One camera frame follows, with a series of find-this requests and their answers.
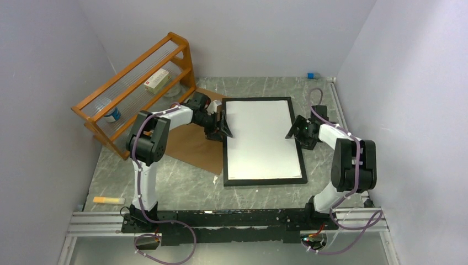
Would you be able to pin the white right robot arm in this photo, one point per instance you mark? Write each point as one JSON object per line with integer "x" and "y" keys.
{"x": 353, "y": 168}

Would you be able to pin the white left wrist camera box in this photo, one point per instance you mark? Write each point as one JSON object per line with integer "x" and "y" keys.
{"x": 214, "y": 106}

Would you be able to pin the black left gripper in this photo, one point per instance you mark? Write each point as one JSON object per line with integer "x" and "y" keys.
{"x": 221, "y": 127}

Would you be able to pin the black picture frame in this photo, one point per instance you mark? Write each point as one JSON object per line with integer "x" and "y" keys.
{"x": 263, "y": 182}

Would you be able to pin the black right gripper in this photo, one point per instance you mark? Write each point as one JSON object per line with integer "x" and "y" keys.
{"x": 299, "y": 122}

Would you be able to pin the blue labelled plastic bottle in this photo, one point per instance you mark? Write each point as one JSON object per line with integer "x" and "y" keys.
{"x": 111, "y": 116}

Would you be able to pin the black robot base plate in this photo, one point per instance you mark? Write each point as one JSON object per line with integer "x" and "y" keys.
{"x": 223, "y": 226}

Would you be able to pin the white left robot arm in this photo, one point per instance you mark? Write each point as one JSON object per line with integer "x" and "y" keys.
{"x": 148, "y": 139}

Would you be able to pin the brown backing board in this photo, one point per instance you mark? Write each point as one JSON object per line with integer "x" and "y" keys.
{"x": 187, "y": 142}

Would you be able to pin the blue capped small bottle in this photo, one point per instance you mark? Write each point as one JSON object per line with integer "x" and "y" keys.
{"x": 313, "y": 76}

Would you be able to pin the white red medicine box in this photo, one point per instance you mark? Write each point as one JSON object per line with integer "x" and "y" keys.
{"x": 157, "y": 81}

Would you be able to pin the orange yellow marker pen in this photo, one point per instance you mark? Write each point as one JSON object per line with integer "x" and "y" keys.
{"x": 108, "y": 200}

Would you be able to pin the orange wooden shelf rack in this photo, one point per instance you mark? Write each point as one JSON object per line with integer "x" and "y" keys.
{"x": 127, "y": 92}

